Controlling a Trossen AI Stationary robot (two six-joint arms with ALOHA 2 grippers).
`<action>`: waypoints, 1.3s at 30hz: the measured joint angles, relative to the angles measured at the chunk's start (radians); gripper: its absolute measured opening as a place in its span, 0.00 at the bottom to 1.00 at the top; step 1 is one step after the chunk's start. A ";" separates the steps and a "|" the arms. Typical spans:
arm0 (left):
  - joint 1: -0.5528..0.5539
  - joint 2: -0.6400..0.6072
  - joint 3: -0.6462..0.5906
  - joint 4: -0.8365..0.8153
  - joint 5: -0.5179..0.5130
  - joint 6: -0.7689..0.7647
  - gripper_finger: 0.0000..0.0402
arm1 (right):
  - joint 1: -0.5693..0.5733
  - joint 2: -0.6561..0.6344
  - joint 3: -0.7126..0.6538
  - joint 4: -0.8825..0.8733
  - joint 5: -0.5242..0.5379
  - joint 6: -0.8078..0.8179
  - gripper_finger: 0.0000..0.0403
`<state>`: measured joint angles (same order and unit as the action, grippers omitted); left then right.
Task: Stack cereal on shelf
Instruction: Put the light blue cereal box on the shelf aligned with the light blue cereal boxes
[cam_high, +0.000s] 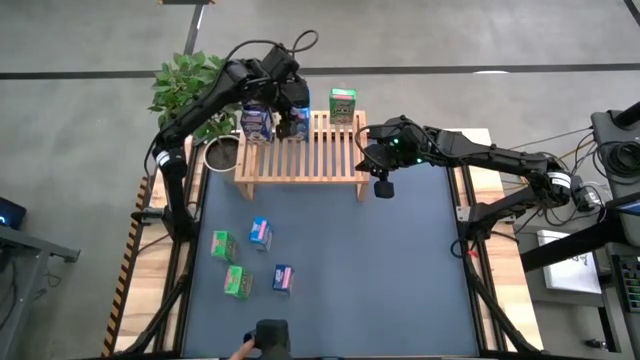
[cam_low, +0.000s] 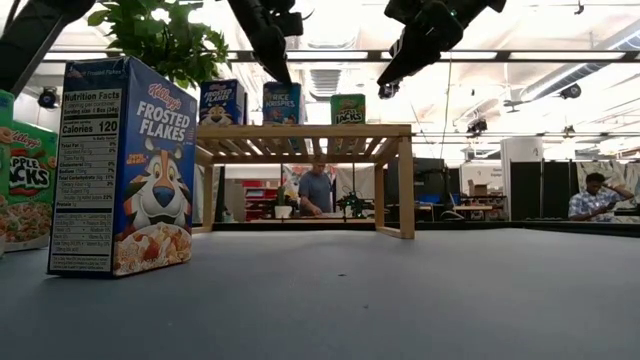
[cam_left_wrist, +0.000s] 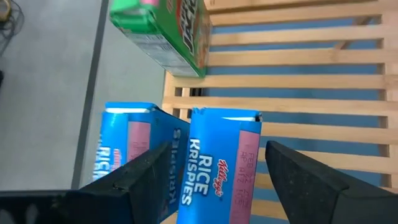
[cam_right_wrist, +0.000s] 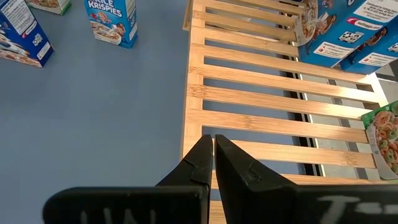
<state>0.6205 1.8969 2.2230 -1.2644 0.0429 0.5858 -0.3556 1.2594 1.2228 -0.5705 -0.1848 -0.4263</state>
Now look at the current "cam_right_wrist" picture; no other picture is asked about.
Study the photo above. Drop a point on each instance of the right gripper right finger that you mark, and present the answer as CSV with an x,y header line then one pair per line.
x,y
264,202

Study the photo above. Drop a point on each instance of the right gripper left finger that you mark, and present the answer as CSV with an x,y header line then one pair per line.
x,y
140,205

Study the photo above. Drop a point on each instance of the green Apple Jacks cereal box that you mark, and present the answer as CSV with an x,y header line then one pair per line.
x,y
49,4
385,140

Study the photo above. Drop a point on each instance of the blue Rice Krispies cereal box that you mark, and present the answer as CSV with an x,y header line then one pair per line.
x,y
382,46
329,31
109,25

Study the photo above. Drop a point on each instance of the blue Frosted Flakes cereal box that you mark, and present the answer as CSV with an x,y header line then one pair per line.
x,y
21,37

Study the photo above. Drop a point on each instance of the slatted wooden shelf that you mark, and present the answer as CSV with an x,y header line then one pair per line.
x,y
264,124

